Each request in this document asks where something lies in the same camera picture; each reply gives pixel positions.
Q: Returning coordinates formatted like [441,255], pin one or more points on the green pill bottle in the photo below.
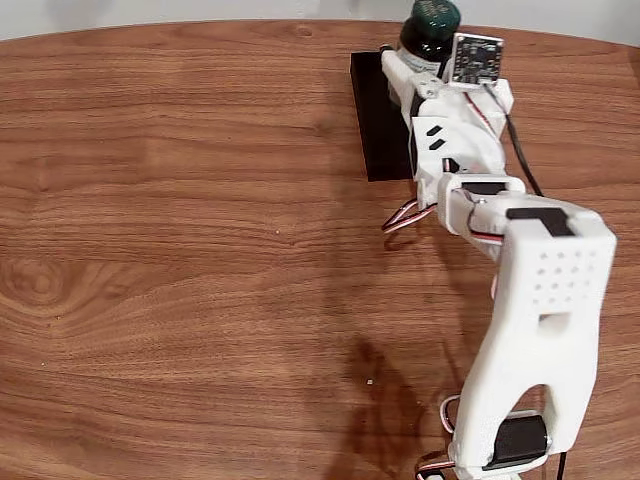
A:
[430,20]

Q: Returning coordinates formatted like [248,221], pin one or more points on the black camera board white mount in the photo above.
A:
[475,57]

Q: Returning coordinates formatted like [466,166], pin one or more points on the black box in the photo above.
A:
[375,125]

